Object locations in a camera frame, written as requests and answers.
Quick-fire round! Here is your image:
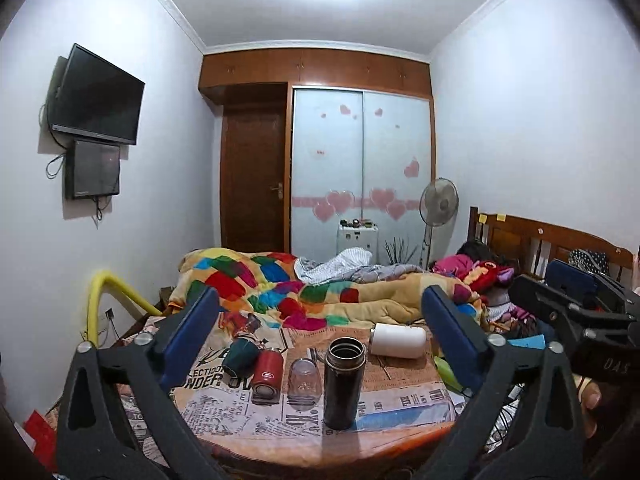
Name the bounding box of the small white cabinet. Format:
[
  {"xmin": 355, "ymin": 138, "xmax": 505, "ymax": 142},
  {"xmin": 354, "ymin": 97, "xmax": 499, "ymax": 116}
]
[{"xmin": 336, "ymin": 223, "xmax": 380, "ymax": 252}]

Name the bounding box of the red cup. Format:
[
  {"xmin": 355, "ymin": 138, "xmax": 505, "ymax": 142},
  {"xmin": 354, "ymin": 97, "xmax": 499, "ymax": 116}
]
[{"xmin": 250, "ymin": 348, "xmax": 283, "ymax": 404}]

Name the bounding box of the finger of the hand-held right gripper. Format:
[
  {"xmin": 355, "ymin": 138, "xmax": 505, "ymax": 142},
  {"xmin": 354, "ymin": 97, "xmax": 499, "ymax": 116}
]
[
  {"xmin": 544, "ymin": 258, "xmax": 632, "ymax": 307},
  {"xmin": 509, "ymin": 274, "xmax": 603, "ymax": 342}
]

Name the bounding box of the newspaper print tablecloth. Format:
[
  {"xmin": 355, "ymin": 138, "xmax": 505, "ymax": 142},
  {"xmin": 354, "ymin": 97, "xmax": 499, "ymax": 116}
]
[{"xmin": 114, "ymin": 310, "xmax": 482, "ymax": 463}]

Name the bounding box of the wooden wardrobe with heart stickers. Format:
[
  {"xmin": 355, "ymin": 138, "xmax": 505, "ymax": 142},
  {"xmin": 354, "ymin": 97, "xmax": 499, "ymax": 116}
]
[{"xmin": 198, "ymin": 47, "xmax": 434, "ymax": 267}]

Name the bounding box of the pink clothing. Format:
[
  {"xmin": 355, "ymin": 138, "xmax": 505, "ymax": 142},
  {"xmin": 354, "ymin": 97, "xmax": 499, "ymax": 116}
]
[{"xmin": 432, "ymin": 253, "xmax": 476, "ymax": 277}]

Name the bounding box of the brown wooden door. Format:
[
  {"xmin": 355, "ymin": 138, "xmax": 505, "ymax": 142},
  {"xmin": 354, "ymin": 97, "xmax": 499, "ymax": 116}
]
[{"xmin": 220, "ymin": 104, "xmax": 289, "ymax": 254}]

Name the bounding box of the striped grey white cloth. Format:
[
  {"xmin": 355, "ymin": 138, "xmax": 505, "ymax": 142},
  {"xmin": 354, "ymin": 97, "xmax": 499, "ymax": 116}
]
[{"xmin": 294, "ymin": 247, "xmax": 374, "ymax": 284}]

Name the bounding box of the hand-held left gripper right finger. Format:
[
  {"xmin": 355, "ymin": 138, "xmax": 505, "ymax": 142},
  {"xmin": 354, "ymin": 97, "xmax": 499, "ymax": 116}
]
[{"xmin": 421, "ymin": 285, "xmax": 587, "ymax": 480}]

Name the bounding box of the clear plastic cup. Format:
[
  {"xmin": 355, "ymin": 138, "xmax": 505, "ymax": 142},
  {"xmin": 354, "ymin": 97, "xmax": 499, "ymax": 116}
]
[{"xmin": 286, "ymin": 357, "xmax": 320, "ymax": 408}]

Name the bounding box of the colourful patchwork blanket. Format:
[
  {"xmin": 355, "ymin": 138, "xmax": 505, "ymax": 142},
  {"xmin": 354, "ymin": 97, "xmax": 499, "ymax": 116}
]
[{"xmin": 167, "ymin": 247, "xmax": 490, "ymax": 332}]

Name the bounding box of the standing fan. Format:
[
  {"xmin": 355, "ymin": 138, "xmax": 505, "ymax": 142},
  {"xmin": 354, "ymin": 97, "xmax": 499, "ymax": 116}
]
[{"xmin": 418, "ymin": 177, "xmax": 460, "ymax": 269}]

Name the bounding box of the bundle of dark twigs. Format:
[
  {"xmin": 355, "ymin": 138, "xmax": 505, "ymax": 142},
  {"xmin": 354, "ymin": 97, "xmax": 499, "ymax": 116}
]
[{"xmin": 383, "ymin": 236, "xmax": 422, "ymax": 266}]

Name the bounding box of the blue card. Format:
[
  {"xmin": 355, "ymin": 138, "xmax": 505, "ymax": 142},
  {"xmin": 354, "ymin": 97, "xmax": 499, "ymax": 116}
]
[{"xmin": 508, "ymin": 334, "xmax": 547, "ymax": 350}]

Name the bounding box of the person's right hand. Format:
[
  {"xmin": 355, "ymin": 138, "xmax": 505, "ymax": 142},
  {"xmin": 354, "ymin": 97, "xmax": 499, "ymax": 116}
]
[{"xmin": 577, "ymin": 377, "xmax": 609, "ymax": 441}]

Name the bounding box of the yellow padded rail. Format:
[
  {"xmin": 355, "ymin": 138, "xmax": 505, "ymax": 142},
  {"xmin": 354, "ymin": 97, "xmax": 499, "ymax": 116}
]
[{"xmin": 87, "ymin": 269, "xmax": 164, "ymax": 347}]

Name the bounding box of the small black monitor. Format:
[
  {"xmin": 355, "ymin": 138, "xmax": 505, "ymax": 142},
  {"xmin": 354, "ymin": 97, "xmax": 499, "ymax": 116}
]
[{"xmin": 64, "ymin": 139, "xmax": 122, "ymax": 200}]

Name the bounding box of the dark green cup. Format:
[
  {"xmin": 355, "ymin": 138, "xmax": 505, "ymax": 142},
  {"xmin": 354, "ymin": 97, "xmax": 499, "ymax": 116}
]
[{"xmin": 220, "ymin": 337, "xmax": 261, "ymax": 378}]

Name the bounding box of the black dotted bag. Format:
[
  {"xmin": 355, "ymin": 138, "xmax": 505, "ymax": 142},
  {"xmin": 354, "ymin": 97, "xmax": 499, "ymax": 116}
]
[{"xmin": 567, "ymin": 248, "xmax": 610, "ymax": 274}]

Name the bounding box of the wall-mounted black television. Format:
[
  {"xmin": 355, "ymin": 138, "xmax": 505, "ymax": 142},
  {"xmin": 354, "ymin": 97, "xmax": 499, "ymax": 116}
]
[{"xmin": 48, "ymin": 43, "xmax": 146, "ymax": 146}]

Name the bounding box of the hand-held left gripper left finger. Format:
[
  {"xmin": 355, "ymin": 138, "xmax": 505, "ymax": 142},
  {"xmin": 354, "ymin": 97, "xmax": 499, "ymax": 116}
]
[{"xmin": 55, "ymin": 286, "xmax": 231, "ymax": 480}]

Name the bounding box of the black thermos cup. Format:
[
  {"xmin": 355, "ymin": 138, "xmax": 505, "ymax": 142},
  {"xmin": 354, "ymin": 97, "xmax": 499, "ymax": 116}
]
[{"xmin": 322, "ymin": 337, "xmax": 369, "ymax": 431}]

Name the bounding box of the black television cable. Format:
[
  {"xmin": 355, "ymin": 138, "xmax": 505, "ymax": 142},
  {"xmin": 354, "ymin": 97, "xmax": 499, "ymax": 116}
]
[{"xmin": 45, "ymin": 151, "xmax": 69, "ymax": 179}]

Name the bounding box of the red bag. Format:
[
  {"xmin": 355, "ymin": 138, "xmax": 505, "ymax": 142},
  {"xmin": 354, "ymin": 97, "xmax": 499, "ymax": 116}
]
[{"xmin": 23, "ymin": 409, "xmax": 59, "ymax": 467}]

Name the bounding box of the white cup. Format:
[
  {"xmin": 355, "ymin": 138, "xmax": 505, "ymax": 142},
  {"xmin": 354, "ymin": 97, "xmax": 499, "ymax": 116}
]
[{"xmin": 369, "ymin": 323, "xmax": 427, "ymax": 359}]

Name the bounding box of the red plush toy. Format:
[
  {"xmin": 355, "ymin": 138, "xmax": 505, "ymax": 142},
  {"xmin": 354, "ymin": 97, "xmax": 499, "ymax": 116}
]
[{"xmin": 466, "ymin": 258, "xmax": 517, "ymax": 294}]

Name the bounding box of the wooden bed headboard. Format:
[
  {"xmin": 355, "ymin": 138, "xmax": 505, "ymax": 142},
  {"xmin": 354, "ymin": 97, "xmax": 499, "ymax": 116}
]
[{"xmin": 468, "ymin": 205, "xmax": 636, "ymax": 288}]

